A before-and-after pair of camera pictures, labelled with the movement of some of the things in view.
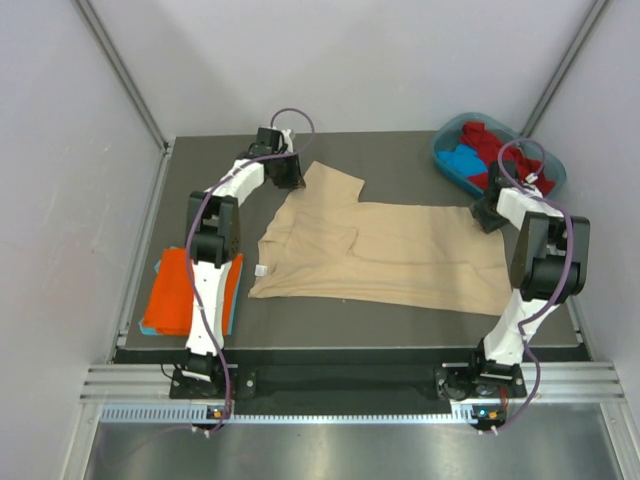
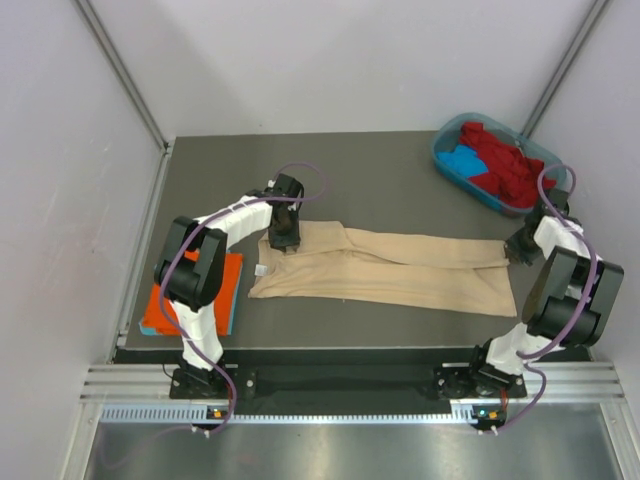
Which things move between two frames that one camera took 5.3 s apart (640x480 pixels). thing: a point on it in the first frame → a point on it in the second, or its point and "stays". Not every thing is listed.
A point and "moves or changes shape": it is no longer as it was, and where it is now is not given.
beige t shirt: [322, 242] moves or changes shape
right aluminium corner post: [590, 21] stays
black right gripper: [486, 223] → [513, 249]
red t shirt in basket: [527, 171] stays
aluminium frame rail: [540, 381] stays
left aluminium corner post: [122, 73] stays
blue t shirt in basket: [465, 160] stays
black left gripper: [294, 178] → [290, 239]
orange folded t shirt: [169, 304] stays
